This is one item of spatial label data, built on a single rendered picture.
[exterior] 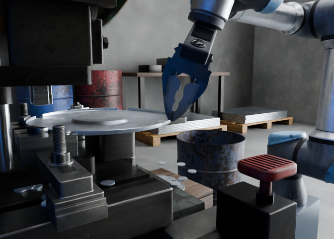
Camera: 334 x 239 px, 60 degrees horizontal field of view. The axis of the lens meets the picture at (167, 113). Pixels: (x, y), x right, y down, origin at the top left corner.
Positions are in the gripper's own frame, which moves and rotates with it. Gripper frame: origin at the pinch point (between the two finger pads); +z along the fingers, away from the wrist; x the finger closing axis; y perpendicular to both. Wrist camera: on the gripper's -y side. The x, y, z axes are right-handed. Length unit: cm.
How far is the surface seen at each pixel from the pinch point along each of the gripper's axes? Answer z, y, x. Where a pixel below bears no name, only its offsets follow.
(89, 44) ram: -8.3, -8.2, 16.8
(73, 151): 9.9, -10.7, 13.3
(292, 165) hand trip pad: -2.7, -17.5, -18.5
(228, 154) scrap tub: 29, 102, -29
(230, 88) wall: 10, 504, -49
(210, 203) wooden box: 45, 68, -24
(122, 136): 7.2, -1.8, 8.0
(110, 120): 4.3, -4.3, 10.5
